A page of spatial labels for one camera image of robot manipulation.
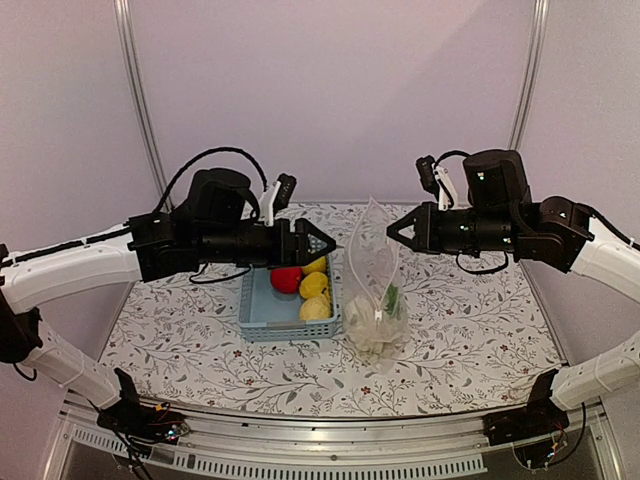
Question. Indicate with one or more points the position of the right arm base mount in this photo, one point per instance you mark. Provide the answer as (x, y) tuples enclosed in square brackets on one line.
[(535, 434)]

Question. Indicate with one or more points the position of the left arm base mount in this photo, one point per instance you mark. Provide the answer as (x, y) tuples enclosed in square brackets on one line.
[(150, 424)]

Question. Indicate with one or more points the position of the white radish toy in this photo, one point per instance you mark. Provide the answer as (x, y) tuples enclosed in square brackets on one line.
[(390, 319)]

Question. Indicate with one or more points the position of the right aluminium frame post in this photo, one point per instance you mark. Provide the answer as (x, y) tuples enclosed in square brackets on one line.
[(532, 65)]

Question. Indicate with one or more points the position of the clear zip top bag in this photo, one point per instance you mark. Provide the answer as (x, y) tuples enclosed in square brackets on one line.
[(371, 264)]

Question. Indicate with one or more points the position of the yellow lemon toy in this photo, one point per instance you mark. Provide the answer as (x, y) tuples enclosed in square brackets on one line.
[(317, 266), (314, 284)]

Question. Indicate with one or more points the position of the red apple toy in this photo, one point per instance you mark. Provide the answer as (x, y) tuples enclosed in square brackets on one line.
[(286, 280)]

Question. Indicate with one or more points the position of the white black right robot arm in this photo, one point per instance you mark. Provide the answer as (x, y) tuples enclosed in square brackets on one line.
[(484, 205)]

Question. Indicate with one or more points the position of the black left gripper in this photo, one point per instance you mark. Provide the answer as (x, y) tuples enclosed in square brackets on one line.
[(283, 257)]

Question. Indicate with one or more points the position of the yellow lemon toy middle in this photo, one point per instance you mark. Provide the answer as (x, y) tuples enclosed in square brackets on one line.
[(314, 284)]

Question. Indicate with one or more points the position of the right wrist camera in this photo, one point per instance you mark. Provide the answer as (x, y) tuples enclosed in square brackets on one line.
[(435, 180)]

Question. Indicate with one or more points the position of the floral pattern table mat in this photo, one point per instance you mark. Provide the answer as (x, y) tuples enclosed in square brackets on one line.
[(474, 343)]

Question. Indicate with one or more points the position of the aluminium frame post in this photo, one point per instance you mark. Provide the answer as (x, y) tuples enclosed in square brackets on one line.
[(532, 65), (124, 22)]

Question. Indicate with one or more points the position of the yellow lemon toy top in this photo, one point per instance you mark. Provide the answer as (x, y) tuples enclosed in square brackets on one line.
[(317, 266)]

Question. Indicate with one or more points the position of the front aluminium rail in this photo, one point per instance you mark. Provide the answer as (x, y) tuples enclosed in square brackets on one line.
[(227, 444)]

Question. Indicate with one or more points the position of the blue plastic basket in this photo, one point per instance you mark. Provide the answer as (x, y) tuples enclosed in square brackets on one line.
[(267, 315)]

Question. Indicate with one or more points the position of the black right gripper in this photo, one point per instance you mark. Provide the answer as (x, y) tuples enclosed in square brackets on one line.
[(425, 238)]

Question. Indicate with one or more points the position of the pale yellow round toy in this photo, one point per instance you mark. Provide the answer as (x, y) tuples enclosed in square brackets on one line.
[(315, 308)]

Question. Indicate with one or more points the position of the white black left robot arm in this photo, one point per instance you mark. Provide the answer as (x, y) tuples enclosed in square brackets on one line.
[(221, 221)]

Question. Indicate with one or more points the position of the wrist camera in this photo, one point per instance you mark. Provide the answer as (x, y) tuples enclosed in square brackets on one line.
[(276, 198), (435, 180)]

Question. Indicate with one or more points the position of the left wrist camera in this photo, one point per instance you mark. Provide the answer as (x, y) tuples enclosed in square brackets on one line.
[(276, 198)]

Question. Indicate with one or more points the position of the left aluminium frame post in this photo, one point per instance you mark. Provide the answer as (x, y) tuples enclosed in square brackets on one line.
[(124, 22)]

